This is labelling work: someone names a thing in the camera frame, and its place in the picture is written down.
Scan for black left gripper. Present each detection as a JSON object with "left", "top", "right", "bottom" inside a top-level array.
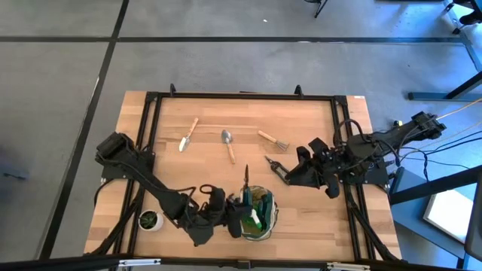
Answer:
[{"left": 187, "top": 195, "right": 253, "bottom": 246}]

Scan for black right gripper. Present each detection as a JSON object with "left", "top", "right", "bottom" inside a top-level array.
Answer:
[{"left": 285, "top": 138, "right": 358, "bottom": 199}]

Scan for beige green-trimmed gardening bag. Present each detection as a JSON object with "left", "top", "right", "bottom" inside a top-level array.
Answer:
[{"left": 239, "top": 184, "right": 279, "bottom": 242}]

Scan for white potted succulent plant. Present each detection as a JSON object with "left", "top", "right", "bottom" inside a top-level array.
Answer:
[{"left": 137, "top": 209, "right": 165, "bottom": 233}]

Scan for blue desk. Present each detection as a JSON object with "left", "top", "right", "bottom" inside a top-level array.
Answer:
[{"left": 387, "top": 165, "right": 482, "bottom": 270}]

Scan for black diagonal beam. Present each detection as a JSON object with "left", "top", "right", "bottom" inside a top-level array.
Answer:
[{"left": 389, "top": 165, "right": 482, "bottom": 206}]

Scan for white panel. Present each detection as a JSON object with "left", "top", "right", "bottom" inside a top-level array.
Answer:
[{"left": 422, "top": 187, "right": 474, "bottom": 245}]

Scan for black stand legs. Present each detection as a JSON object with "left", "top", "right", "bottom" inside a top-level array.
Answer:
[{"left": 304, "top": 0, "right": 329, "bottom": 19}]

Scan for black chair caster base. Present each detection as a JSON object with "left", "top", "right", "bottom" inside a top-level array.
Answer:
[{"left": 443, "top": 0, "right": 482, "bottom": 35}]

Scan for green garden tool handle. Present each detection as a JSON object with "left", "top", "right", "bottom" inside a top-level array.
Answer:
[{"left": 264, "top": 193, "right": 276, "bottom": 227}]

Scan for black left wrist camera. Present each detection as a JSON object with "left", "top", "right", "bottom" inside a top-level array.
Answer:
[{"left": 206, "top": 186, "right": 227, "bottom": 212}]

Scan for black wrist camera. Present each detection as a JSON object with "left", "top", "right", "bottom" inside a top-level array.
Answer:
[
  {"left": 206, "top": 186, "right": 227, "bottom": 212},
  {"left": 307, "top": 136, "right": 329, "bottom": 156}
]

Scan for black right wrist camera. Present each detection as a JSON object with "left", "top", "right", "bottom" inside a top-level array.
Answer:
[{"left": 307, "top": 136, "right": 329, "bottom": 156}]

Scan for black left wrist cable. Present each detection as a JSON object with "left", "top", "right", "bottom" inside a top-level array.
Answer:
[{"left": 180, "top": 183, "right": 214, "bottom": 212}]

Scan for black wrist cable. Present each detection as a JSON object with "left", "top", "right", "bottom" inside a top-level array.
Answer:
[
  {"left": 333, "top": 118, "right": 365, "bottom": 148},
  {"left": 180, "top": 183, "right": 214, "bottom": 212}
]

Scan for wooden-handled hand rake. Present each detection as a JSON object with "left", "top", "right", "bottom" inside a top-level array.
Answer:
[{"left": 257, "top": 129, "right": 291, "bottom": 151}]

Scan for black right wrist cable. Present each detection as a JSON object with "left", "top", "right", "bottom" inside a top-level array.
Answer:
[{"left": 333, "top": 118, "right": 365, "bottom": 148}]

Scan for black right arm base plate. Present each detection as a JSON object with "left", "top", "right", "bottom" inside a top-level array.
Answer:
[{"left": 336, "top": 154, "right": 389, "bottom": 186}]

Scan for wide wooden-handled trowel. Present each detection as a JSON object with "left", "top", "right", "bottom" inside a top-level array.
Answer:
[{"left": 220, "top": 129, "right": 237, "bottom": 165}]

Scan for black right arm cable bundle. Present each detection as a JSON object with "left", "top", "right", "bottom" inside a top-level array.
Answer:
[{"left": 346, "top": 187, "right": 402, "bottom": 263}]

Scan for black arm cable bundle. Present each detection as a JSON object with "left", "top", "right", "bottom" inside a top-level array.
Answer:
[
  {"left": 90, "top": 179, "right": 148, "bottom": 257},
  {"left": 346, "top": 187, "right": 402, "bottom": 263}
]

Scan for narrow wooden-handled trowel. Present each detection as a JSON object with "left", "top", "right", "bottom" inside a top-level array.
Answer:
[{"left": 178, "top": 117, "right": 200, "bottom": 153}]

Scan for black aluminium table frame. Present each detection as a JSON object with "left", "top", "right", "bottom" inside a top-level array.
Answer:
[{"left": 126, "top": 83, "right": 377, "bottom": 261}]

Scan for black floor cables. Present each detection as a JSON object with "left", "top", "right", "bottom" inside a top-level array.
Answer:
[{"left": 374, "top": 122, "right": 482, "bottom": 172}]

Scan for black left arm cable bundle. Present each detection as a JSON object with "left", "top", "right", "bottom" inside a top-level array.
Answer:
[{"left": 90, "top": 179, "right": 148, "bottom": 257}]

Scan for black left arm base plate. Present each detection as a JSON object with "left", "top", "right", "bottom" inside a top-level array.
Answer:
[{"left": 100, "top": 148, "right": 156, "bottom": 181}]

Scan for blue metal frame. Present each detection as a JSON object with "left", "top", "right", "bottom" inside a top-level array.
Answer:
[{"left": 407, "top": 0, "right": 482, "bottom": 102}]

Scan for beige cord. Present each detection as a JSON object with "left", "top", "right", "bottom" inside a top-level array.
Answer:
[{"left": 416, "top": 97, "right": 482, "bottom": 151}]

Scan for black gantry rail silver brackets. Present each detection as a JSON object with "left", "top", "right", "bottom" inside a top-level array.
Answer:
[{"left": 0, "top": 254, "right": 482, "bottom": 271}]

